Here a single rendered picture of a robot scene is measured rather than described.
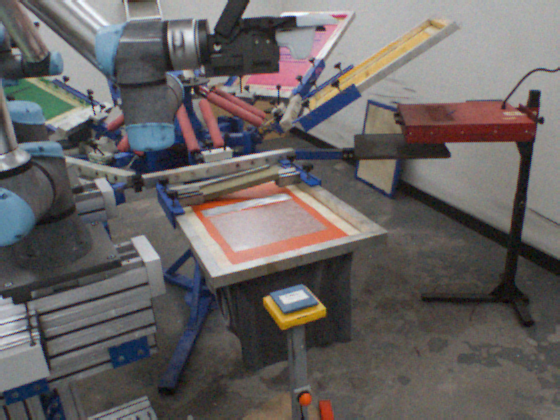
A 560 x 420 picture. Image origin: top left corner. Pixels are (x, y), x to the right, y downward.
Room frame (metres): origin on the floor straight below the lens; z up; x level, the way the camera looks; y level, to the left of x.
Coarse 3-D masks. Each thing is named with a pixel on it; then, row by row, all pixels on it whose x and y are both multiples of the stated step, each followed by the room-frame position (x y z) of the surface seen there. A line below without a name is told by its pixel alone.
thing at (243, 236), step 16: (192, 208) 1.86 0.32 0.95; (208, 208) 1.84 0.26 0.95; (208, 224) 1.70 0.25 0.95; (224, 224) 1.69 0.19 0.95; (240, 224) 1.68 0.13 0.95; (256, 224) 1.67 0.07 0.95; (224, 240) 1.56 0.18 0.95; (240, 240) 1.55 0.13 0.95; (256, 240) 1.54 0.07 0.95; (272, 240) 1.53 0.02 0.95; (240, 256) 1.44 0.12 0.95; (256, 256) 1.43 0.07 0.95
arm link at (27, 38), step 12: (0, 0) 1.43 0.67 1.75; (12, 0) 1.46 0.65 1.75; (0, 12) 1.46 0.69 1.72; (12, 12) 1.47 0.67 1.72; (24, 12) 1.51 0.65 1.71; (12, 24) 1.49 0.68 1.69; (24, 24) 1.51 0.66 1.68; (12, 36) 1.52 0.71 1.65; (24, 36) 1.52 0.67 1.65; (36, 36) 1.56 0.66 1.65; (24, 48) 1.55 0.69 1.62; (36, 48) 1.57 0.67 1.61; (24, 60) 1.62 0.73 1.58; (36, 60) 1.59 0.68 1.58; (48, 60) 1.62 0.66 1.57; (60, 60) 1.66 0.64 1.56; (24, 72) 1.62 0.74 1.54; (36, 72) 1.62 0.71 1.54; (48, 72) 1.63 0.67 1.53; (60, 72) 1.64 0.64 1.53
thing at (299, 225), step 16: (240, 192) 1.99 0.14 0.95; (256, 192) 1.98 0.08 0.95; (272, 192) 1.97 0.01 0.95; (288, 192) 1.96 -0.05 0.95; (256, 208) 1.81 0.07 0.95; (272, 208) 1.80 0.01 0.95; (288, 208) 1.79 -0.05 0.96; (304, 208) 1.78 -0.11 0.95; (272, 224) 1.66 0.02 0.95; (288, 224) 1.65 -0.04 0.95; (304, 224) 1.64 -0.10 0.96; (320, 224) 1.63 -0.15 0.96; (288, 240) 1.53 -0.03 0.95; (304, 240) 1.52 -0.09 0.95; (320, 240) 1.51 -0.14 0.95
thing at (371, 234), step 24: (312, 192) 1.89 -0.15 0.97; (360, 216) 1.60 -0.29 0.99; (192, 240) 1.50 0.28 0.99; (336, 240) 1.43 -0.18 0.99; (360, 240) 1.43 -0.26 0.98; (384, 240) 1.47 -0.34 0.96; (216, 264) 1.33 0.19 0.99; (240, 264) 1.32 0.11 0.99; (264, 264) 1.32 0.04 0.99; (288, 264) 1.34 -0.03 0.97
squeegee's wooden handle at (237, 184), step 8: (272, 168) 1.97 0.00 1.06; (248, 176) 1.95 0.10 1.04; (256, 176) 1.94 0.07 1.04; (264, 176) 1.92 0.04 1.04; (272, 176) 1.91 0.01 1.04; (216, 184) 1.96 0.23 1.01; (224, 184) 1.94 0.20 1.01; (232, 184) 1.92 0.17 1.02; (240, 184) 1.91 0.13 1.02; (248, 184) 1.91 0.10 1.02; (256, 184) 1.91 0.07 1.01; (208, 192) 1.90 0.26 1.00; (216, 192) 1.90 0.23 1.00; (224, 192) 1.90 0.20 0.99; (232, 192) 1.91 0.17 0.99
